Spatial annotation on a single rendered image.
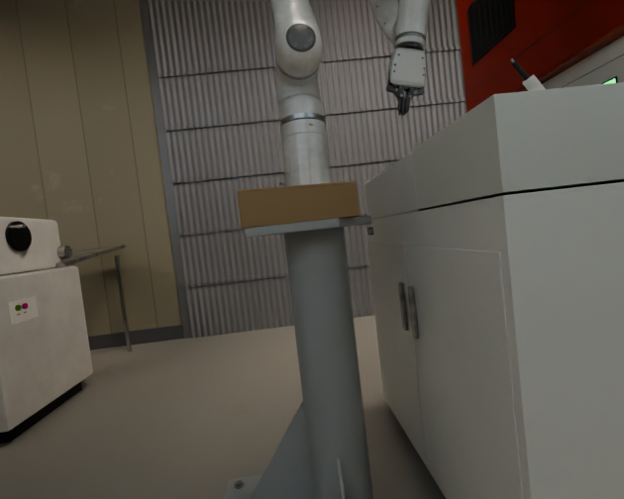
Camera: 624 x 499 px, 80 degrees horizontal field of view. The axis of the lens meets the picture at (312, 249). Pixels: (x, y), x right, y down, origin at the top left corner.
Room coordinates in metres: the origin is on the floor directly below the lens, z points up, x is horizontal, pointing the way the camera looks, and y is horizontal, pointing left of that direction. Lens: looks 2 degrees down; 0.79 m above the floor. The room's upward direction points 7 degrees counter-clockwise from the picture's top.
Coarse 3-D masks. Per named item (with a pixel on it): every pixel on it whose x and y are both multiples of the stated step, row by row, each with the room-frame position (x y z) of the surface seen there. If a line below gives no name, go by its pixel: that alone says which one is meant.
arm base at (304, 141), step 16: (288, 128) 0.95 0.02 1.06; (304, 128) 0.94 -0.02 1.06; (320, 128) 0.96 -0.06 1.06; (288, 144) 0.96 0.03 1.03; (304, 144) 0.94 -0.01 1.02; (320, 144) 0.95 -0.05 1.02; (288, 160) 0.96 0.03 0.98; (304, 160) 0.94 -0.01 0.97; (320, 160) 0.95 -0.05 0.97; (288, 176) 0.96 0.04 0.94; (304, 176) 0.93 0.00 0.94; (320, 176) 0.94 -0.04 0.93
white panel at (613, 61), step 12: (612, 48) 1.04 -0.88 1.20; (588, 60) 1.12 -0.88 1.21; (600, 60) 1.08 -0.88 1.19; (612, 60) 1.04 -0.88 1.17; (564, 72) 1.21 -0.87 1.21; (576, 72) 1.16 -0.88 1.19; (588, 72) 1.12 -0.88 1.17; (600, 72) 1.08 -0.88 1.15; (612, 72) 1.04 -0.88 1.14; (552, 84) 1.27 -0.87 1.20; (564, 84) 1.22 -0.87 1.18; (576, 84) 1.17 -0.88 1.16; (588, 84) 1.12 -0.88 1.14
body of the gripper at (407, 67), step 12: (408, 48) 1.03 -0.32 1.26; (420, 48) 1.03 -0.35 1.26; (396, 60) 1.03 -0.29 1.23; (408, 60) 1.03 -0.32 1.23; (420, 60) 1.03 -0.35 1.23; (396, 72) 1.03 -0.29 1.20; (408, 72) 1.03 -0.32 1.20; (420, 72) 1.03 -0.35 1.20; (396, 84) 1.04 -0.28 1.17; (408, 84) 1.03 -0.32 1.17; (420, 84) 1.04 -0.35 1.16
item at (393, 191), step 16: (400, 160) 0.99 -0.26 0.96; (384, 176) 1.15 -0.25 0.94; (400, 176) 1.00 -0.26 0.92; (368, 192) 1.38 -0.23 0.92; (384, 192) 1.17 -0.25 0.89; (400, 192) 1.02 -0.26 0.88; (416, 192) 0.90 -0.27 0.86; (368, 208) 1.41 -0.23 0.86; (384, 208) 1.19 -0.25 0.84; (400, 208) 1.03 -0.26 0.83; (416, 208) 0.91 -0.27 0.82
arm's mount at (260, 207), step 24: (240, 192) 0.83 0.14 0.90; (264, 192) 0.83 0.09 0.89; (288, 192) 0.83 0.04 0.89; (312, 192) 0.84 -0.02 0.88; (336, 192) 0.84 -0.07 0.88; (240, 216) 0.83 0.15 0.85; (264, 216) 0.83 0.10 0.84; (288, 216) 0.83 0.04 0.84; (312, 216) 0.84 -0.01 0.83; (336, 216) 0.84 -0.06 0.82
